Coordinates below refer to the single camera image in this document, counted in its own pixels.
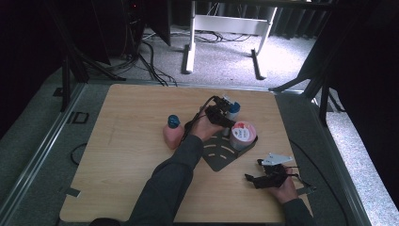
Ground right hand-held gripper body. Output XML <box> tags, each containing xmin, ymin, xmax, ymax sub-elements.
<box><xmin>254</xmin><ymin>153</ymin><xmax>294</xmax><ymax>189</ymax></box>

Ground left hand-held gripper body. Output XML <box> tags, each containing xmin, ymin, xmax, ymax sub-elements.
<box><xmin>205</xmin><ymin>95</ymin><xmax>234</xmax><ymax>125</ymax></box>

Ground white bottle with blue cap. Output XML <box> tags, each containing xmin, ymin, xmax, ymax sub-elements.
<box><xmin>222</xmin><ymin>101</ymin><xmax>242</xmax><ymax>137</ymax></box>

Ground pink tub with red label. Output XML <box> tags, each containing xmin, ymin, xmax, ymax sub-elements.
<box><xmin>229</xmin><ymin>121</ymin><xmax>258</xmax><ymax>151</ymax></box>

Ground dark grey slotted tray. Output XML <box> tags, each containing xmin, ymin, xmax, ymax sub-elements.
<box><xmin>200</xmin><ymin>130</ymin><xmax>260</xmax><ymax>173</ymax></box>

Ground person's right hand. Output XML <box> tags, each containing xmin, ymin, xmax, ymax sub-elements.
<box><xmin>267</xmin><ymin>174</ymin><xmax>299</xmax><ymax>205</ymax></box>

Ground person's left hand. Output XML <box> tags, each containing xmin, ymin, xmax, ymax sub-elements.
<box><xmin>189</xmin><ymin>110</ymin><xmax>226</xmax><ymax>143</ymax></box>

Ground grey tape strip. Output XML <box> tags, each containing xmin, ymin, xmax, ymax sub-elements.
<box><xmin>296</xmin><ymin>186</ymin><xmax>317</xmax><ymax>196</ymax></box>
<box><xmin>58</xmin><ymin>186</ymin><xmax>81</xmax><ymax>198</ymax></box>

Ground pink bottle with blue cap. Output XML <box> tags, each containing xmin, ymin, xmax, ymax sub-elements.
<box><xmin>162</xmin><ymin>114</ymin><xmax>185</xmax><ymax>151</ymax></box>

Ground black metal stand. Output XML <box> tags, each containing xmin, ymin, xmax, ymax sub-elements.
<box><xmin>269</xmin><ymin>12</ymin><xmax>344</xmax><ymax>126</ymax></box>
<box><xmin>46</xmin><ymin>0</ymin><xmax>126</xmax><ymax>112</ymax></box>

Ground dark curtain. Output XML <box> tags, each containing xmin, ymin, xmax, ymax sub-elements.
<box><xmin>272</xmin><ymin>6</ymin><xmax>321</xmax><ymax>40</ymax></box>

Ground black equipment cabinet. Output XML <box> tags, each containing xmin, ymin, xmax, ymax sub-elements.
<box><xmin>90</xmin><ymin>0</ymin><xmax>172</xmax><ymax>60</ymax></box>

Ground left hand-held gripper cable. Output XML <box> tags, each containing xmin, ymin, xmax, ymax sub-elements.
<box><xmin>181</xmin><ymin>95</ymin><xmax>218</xmax><ymax>142</ymax></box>

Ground hand-held gripper cable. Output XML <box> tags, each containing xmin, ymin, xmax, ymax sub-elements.
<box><xmin>288</xmin><ymin>138</ymin><xmax>350</xmax><ymax>226</ymax></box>
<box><xmin>181</xmin><ymin>95</ymin><xmax>218</xmax><ymax>142</ymax></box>

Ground right hand-held gripper cable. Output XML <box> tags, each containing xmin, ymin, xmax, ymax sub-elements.
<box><xmin>288</xmin><ymin>138</ymin><xmax>350</xmax><ymax>226</ymax></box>

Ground cables under white desk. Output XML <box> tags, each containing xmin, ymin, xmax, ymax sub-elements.
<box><xmin>194</xmin><ymin>29</ymin><xmax>252</xmax><ymax>43</ymax></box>

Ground aluminium frame rail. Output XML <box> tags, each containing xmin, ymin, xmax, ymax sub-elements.
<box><xmin>0</xmin><ymin>82</ymin><xmax>87</xmax><ymax>218</ymax></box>
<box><xmin>309</xmin><ymin>96</ymin><xmax>375</xmax><ymax>226</ymax></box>

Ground bundle of black floor cables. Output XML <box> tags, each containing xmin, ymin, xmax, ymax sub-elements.
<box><xmin>125</xmin><ymin>31</ymin><xmax>178</xmax><ymax>88</ymax></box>

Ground white desk frame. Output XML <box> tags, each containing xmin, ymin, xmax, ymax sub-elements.
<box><xmin>181</xmin><ymin>0</ymin><xmax>279</xmax><ymax>81</ymax></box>

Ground black rectangular bracket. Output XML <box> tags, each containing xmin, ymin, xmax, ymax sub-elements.
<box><xmin>67</xmin><ymin>111</ymin><xmax>89</xmax><ymax>124</ymax></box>

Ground black cable loop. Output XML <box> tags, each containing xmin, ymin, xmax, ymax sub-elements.
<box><xmin>70</xmin><ymin>142</ymin><xmax>88</xmax><ymax>167</ymax></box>

